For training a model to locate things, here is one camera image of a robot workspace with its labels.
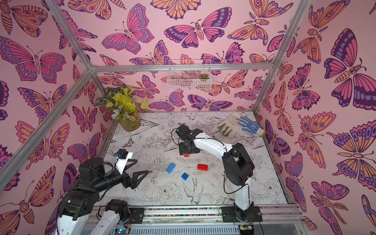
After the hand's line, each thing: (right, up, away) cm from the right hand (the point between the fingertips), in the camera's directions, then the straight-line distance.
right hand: (187, 149), depth 91 cm
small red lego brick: (0, -4, +3) cm, 5 cm away
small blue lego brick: (-1, -15, -5) cm, 16 cm away
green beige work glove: (+33, +13, +19) cm, 40 cm away
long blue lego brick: (-10, -12, -2) cm, 16 cm away
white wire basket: (+2, +48, +5) cm, 48 cm away
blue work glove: (+48, +15, +19) cm, 54 cm away
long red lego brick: (+10, -11, -2) cm, 14 cm away
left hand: (-19, -3, -25) cm, 32 cm away
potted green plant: (-45, +32, +4) cm, 56 cm away
